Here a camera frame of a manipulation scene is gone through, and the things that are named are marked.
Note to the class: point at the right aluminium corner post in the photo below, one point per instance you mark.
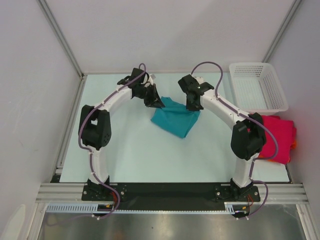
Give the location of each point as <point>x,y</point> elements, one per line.
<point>284,26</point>

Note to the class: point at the teal t shirt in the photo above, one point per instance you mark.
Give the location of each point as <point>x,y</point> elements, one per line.
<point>175,118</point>

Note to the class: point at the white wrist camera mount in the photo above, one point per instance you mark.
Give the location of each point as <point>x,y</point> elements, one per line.
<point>199,79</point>
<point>149,80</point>

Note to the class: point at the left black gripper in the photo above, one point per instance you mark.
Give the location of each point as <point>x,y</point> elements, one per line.
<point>154,101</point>

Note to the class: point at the white plastic perforated basket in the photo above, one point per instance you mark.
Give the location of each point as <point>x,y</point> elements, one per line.
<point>257,88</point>

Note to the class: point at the aluminium corner post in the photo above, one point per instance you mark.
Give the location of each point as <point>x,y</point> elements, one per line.
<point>54,25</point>
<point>284,26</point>

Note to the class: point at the folded orange t shirt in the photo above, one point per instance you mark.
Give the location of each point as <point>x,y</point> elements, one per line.
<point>284,159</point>

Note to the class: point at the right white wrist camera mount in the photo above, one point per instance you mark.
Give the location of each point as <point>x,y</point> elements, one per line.
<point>199,79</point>

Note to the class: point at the folded red t shirt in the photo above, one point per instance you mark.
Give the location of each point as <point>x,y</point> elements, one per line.
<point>283,130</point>

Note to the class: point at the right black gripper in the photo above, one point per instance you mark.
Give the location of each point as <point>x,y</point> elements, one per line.
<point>193,108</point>

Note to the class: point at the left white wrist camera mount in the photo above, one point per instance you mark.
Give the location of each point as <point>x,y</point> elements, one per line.
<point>149,80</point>

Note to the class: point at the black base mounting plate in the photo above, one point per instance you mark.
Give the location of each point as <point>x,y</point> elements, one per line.
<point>197,195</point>

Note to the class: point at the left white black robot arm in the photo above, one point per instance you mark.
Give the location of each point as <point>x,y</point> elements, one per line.
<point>95,131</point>

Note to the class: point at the white slotted cable duct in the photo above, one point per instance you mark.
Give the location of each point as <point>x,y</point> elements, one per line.
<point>103,209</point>

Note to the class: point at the aluminium frame rail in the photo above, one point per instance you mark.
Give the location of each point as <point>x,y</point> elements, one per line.
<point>278,193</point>

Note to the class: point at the left aluminium corner post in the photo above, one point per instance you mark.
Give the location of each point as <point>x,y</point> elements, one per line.
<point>54,25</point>

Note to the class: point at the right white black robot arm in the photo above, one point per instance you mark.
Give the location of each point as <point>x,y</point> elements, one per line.
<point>247,134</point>

